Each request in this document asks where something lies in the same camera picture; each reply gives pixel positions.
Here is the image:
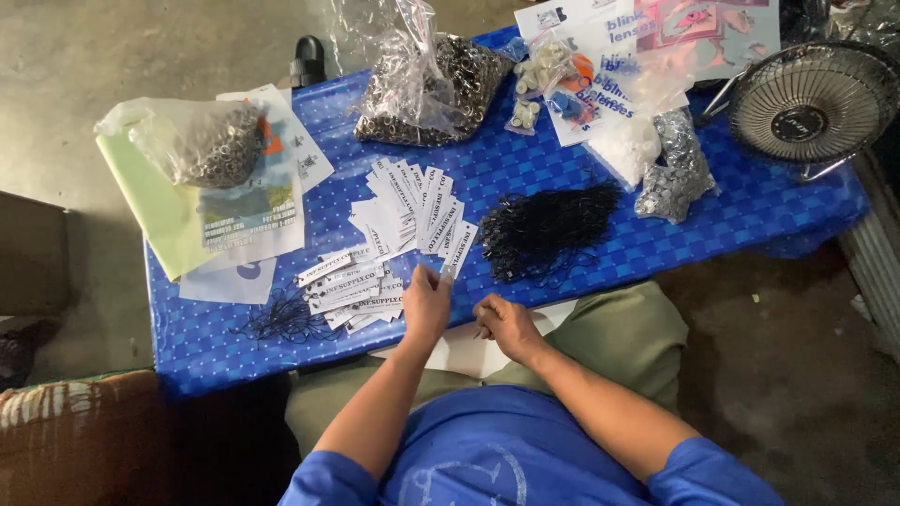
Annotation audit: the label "person's left hand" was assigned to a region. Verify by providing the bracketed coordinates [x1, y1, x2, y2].
[401, 265, 455, 347]

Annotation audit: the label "person's right hand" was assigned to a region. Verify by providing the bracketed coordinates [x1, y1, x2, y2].
[472, 294, 548, 365]

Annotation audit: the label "white paper hang tag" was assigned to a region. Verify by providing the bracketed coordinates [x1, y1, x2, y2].
[439, 221, 480, 280]

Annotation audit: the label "white paper on lap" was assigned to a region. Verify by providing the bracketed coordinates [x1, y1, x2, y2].
[369, 298, 579, 380]

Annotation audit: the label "person's blue shirt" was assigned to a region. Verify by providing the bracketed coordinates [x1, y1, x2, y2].
[277, 384, 786, 506]

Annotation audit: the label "fanned pile of white tags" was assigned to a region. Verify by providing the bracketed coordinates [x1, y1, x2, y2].
[348, 156, 466, 257]

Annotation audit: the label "person's olive green trousers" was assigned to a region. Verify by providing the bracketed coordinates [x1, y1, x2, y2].
[284, 280, 690, 459]

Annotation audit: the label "pile of strung white tags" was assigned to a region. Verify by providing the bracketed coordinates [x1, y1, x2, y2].
[295, 242, 407, 335]

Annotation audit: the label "blue checkered tablecloth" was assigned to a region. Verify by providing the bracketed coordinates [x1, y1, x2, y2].
[144, 24, 871, 400]

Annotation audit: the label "small bag of cream buttons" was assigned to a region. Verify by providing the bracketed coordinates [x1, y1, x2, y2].
[504, 97, 542, 136]

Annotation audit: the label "bag of white plastic pieces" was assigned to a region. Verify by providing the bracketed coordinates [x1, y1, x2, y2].
[585, 67, 697, 192]

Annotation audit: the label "bag of blue plastic pieces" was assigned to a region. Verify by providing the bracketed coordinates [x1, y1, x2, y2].
[546, 88, 588, 122]

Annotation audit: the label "large bag of dark eyelets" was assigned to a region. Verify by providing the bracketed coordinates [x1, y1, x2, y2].
[330, 0, 516, 149]

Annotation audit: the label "bag of shiny metal buttons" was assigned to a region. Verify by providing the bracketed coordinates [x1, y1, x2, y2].
[634, 107, 720, 224]

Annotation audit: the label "colourful printed paper sheet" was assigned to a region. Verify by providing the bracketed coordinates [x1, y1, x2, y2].
[197, 165, 307, 276]

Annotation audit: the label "white printed paper sheet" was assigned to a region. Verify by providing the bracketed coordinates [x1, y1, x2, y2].
[214, 83, 336, 195]

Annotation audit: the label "bag of cream caps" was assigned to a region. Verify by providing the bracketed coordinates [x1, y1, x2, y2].
[512, 34, 579, 98]

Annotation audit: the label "white sheet with blue mark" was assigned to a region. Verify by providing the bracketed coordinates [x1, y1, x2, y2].
[179, 256, 279, 306]

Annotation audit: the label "white sheet with blue print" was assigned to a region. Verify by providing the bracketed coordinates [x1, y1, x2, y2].
[513, 0, 698, 149]

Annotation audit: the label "black sandal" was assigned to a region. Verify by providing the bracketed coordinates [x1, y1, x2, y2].
[289, 34, 329, 90]

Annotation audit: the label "bag of silver eyelets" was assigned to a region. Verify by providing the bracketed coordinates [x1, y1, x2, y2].
[93, 97, 271, 191]

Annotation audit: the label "pale green paper sheet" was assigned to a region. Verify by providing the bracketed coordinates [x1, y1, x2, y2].
[95, 130, 226, 283]

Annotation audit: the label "poster with pink picture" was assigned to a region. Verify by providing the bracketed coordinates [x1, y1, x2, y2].
[633, 0, 783, 82]

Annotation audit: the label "small metal table fan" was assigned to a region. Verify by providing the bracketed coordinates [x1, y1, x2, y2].
[699, 40, 900, 184]

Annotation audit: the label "corrugated metal sheet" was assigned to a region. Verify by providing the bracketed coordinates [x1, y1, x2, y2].
[838, 151, 900, 366]

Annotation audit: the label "patterned brown cushion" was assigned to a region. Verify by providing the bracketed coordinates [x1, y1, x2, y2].
[0, 370, 170, 506]

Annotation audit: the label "black plastic bag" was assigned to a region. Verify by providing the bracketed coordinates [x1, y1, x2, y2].
[779, 0, 834, 49]

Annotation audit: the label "brown wooden furniture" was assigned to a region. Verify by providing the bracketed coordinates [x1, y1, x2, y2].
[0, 190, 71, 319]

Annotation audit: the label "heap of black string loops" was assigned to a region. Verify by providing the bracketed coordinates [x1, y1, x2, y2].
[477, 179, 625, 285]

